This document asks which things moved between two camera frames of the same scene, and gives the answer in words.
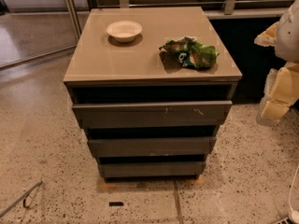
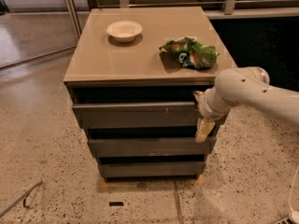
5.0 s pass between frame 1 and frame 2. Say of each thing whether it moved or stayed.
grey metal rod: stayed
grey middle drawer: stayed
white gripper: moved
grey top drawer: stayed
